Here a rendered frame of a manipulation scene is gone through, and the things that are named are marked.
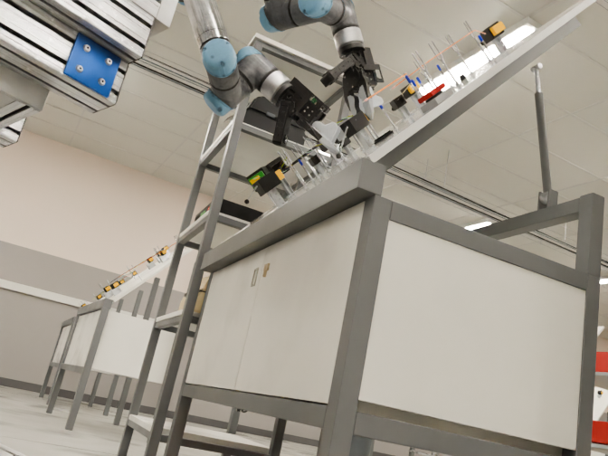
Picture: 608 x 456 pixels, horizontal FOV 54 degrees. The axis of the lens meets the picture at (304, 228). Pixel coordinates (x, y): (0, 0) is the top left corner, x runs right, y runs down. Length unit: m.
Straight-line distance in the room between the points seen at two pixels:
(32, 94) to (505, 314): 1.01
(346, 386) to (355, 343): 0.08
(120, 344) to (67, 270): 4.45
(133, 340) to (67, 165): 5.00
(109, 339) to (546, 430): 3.44
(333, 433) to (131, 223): 8.07
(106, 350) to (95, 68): 3.34
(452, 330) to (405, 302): 0.12
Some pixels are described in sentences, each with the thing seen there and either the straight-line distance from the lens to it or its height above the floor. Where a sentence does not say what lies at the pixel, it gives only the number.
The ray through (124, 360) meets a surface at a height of 0.50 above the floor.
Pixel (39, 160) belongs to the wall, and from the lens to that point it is 9.04.
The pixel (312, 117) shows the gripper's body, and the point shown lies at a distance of 1.50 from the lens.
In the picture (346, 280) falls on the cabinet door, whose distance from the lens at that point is 1.16.
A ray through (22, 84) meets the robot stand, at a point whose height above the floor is 0.83.
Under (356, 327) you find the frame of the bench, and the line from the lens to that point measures 1.10.
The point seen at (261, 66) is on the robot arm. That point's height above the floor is 1.17.
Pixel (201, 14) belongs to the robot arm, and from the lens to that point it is 1.51.
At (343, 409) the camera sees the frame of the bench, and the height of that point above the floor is 0.40.
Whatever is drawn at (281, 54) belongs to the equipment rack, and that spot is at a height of 1.81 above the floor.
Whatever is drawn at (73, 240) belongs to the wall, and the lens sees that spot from 8.84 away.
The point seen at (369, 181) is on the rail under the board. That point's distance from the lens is 1.16.
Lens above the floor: 0.37
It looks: 17 degrees up
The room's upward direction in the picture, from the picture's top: 12 degrees clockwise
